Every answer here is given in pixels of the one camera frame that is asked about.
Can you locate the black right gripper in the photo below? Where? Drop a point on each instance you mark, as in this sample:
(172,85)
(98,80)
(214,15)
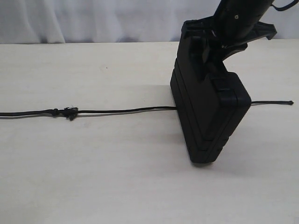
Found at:
(211,42)

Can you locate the black plastic carrying case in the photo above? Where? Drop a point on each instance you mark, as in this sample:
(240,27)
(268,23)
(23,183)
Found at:
(209,111)

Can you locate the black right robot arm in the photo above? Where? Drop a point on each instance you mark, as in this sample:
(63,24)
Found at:
(243,10)

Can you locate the white backdrop curtain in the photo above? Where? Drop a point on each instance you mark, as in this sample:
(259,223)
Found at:
(70,21)

